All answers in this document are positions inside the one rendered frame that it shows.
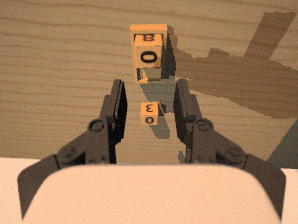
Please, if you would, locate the orange wooden tray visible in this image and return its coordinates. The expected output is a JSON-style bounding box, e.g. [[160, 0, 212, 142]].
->
[[130, 24, 167, 84]]

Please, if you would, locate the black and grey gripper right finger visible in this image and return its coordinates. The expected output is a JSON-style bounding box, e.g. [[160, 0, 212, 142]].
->
[[173, 79, 287, 223]]

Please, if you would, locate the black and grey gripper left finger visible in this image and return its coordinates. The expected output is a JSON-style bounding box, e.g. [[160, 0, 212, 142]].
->
[[17, 79, 128, 221]]

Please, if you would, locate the orange calendar cube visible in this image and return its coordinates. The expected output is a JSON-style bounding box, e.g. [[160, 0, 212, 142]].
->
[[135, 34, 163, 69], [141, 103, 159, 125]]

